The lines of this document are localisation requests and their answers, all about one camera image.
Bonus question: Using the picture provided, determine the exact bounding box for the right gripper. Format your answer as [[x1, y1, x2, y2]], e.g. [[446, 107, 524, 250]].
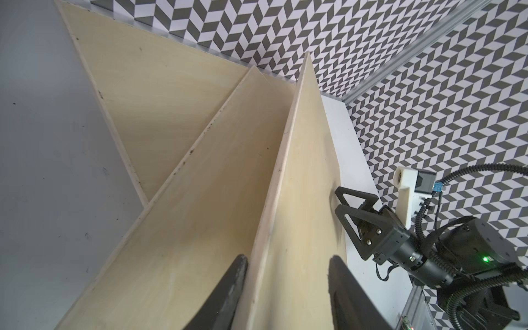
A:
[[335, 186, 411, 264]]

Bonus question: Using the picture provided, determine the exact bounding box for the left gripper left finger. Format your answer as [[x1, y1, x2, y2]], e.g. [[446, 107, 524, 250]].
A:
[[184, 254, 248, 329]]

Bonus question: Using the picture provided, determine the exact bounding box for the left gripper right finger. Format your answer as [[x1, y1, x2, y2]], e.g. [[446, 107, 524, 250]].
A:
[[328, 255, 392, 330]]

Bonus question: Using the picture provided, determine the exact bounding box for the plywood board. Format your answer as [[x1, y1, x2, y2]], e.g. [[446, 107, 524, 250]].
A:
[[232, 54, 346, 329], [57, 1, 250, 206], [58, 68, 295, 329]]

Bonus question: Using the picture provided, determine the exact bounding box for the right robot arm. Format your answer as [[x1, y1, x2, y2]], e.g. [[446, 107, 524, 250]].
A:
[[335, 187, 527, 329]]

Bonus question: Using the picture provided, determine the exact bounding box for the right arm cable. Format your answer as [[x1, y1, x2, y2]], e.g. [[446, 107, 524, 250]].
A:
[[414, 162, 528, 330]]

